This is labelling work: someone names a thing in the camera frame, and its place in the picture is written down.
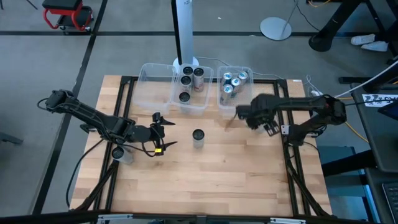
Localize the black power cable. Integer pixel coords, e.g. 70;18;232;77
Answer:
65;136;108;208

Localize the red black rolling stool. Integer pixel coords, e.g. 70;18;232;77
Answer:
42;0;94;32

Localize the black table clamp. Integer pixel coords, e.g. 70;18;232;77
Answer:
79;123;105;134

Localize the grey round floor stand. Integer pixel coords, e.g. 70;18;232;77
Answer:
259;0;301;41

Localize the black aluminium table frame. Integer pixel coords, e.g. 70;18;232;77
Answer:
74;76;332;218

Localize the grey chair leg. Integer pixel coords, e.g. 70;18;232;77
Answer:
0;131;24;146

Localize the clear plastic bin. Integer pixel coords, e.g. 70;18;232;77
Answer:
216;65;256;118
134;63;178;115
170;63;215;115

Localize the black horizontal crossbar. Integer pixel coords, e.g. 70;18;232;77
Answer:
0;210;398;224

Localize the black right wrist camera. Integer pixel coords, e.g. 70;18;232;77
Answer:
266;121;280;137

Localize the person's white shoe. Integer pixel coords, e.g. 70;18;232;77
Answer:
350;33;377;46
360;40;389;52

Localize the black desk leg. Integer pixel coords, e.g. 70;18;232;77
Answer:
308;0;369;52

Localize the yellow power cord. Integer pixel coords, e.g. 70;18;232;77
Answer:
337;96;371;144

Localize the grey black support column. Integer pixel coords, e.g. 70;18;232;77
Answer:
170;0;200;70

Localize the black desk foot bar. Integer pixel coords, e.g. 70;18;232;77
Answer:
321;150;377;177

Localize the white paper label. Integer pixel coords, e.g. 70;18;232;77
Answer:
362;93;398;108

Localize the black tablet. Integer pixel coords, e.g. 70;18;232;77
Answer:
377;99;398;121

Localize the laptop keyboard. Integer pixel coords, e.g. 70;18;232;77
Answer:
381;181;398;224

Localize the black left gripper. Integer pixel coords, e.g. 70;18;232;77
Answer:
133;112;178;156

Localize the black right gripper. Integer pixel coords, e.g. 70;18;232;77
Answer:
224;94;278;131

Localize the thick grey cable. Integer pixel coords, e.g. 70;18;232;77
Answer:
334;58;398;100

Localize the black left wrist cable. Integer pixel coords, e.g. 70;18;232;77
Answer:
136;136;163;158

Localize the black desk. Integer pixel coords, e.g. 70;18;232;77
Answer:
350;82;398;174

